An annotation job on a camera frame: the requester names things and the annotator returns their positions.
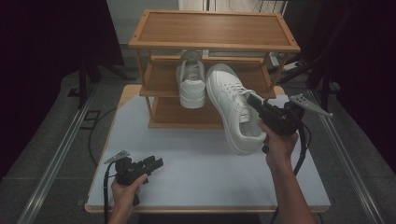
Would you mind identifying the white power strip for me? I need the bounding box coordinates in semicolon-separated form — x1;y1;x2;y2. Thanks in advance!
269;51;303;72

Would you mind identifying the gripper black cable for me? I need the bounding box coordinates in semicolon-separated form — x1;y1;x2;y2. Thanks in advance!
102;161;119;224
270;122;313;224

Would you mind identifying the white sneaker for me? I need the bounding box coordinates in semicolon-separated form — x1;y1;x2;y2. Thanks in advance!
176;49;207;109
205;63;268;156

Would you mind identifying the metal floor rail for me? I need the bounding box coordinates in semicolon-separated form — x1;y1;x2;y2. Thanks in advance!
306;90;388;224
15;90;98;224

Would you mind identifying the person's right hand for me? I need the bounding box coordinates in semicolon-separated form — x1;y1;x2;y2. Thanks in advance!
258;120;300;172

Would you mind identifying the white furniture piece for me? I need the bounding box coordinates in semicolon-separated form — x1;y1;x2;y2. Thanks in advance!
177;0;290;15

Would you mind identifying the wooden shoe rack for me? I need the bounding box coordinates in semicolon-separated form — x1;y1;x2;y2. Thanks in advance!
128;8;302;131

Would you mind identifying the black floor cable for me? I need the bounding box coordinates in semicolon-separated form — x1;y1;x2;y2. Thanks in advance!
87;106;118;166

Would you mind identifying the black stand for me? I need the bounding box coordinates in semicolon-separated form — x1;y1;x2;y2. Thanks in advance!
67;57;138;110
277;29;342;105

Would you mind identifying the dark curtain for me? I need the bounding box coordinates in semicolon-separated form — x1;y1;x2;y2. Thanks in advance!
282;0;396;175
0;0;126;183

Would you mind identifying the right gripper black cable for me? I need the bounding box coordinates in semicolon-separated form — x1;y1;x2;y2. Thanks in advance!
270;122;313;224

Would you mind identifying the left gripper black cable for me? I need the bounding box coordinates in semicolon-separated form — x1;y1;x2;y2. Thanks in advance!
102;161;119;224

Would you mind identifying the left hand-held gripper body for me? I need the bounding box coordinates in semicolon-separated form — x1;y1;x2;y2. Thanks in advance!
103;149;151;189

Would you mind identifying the person's left hand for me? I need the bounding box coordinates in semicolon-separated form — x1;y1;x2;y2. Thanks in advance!
110;173;149;210

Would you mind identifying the black background cable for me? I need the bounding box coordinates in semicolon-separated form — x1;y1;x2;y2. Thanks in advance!
254;0;283;14

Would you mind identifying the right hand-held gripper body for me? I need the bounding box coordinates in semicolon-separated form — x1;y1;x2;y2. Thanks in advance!
257;93;333;137

